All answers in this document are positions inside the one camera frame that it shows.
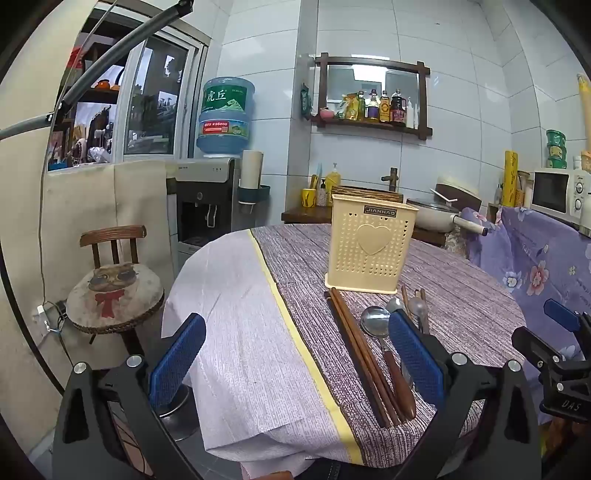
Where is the white microwave oven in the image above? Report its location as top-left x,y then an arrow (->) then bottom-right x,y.
529,167 -> 591,223

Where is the beige cloth cover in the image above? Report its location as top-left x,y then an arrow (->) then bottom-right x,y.
45,159 -> 180,324

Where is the dark wooden counter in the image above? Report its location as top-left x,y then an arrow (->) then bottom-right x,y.
281,205 -> 446,247

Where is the cat print seat cushion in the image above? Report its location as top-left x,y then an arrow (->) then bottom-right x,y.
66,263 -> 165,330

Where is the grey curved pole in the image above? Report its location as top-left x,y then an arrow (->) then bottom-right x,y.
0,0 -> 195,140

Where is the yellow dish soap bottle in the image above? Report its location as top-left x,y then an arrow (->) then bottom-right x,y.
325,162 -> 341,206

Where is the cream and brown round container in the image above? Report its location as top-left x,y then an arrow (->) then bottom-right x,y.
430,174 -> 482,214

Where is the wooden framed mirror shelf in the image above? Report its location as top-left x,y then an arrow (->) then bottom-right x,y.
310,52 -> 434,138

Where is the tall yellow packet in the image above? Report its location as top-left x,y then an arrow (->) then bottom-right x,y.
576,73 -> 591,139

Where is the woven brown wash basin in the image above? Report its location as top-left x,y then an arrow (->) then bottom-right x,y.
331,185 -> 405,204

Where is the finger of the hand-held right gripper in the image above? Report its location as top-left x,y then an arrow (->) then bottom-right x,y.
544,298 -> 591,335
512,325 -> 566,370

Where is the white pan with handle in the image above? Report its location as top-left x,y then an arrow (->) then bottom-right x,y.
406,198 -> 489,237

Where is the cream plastic utensil holder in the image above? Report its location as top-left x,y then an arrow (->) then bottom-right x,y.
324,194 -> 419,295

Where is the wooden chair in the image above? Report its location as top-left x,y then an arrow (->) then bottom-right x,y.
66,224 -> 195,441

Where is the white power strip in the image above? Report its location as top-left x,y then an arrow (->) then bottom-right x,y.
33,300 -> 66,332

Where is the blue cup holder bracket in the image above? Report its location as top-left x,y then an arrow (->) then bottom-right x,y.
237,185 -> 271,205

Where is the brown wooden chopstick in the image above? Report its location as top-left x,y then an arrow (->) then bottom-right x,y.
333,287 -> 408,421
327,290 -> 394,426
330,288 -> 402,424
323,291 -> 387,428

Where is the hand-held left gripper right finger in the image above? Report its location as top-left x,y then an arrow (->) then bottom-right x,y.
388,308 -> 542,480

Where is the white paper cup tube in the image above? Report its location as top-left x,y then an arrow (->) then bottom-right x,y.
240,150 -> 264,190

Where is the grey water dispenser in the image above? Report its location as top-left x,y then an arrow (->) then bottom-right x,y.
165,157 -> 242,259

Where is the purple floral cloth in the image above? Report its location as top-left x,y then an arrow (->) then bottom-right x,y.
461,205 -> 591,374

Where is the white sliding window frame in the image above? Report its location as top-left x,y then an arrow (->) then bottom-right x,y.
111,28 -> 209,162

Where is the blue water jug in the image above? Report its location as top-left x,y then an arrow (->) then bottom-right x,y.
196,76 -> 256,158

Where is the large metal spoon wooden handle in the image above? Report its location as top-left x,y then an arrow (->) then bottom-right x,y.
361,305 -> 417,415

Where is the yellow wrap roll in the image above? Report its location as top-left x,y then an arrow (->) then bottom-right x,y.
502,150 -> 520,207

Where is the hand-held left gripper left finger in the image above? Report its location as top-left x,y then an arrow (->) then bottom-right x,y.
52,313 -> 207,480

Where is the row of condiment bottles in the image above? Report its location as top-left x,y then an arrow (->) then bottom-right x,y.
341,89 -> 420,129

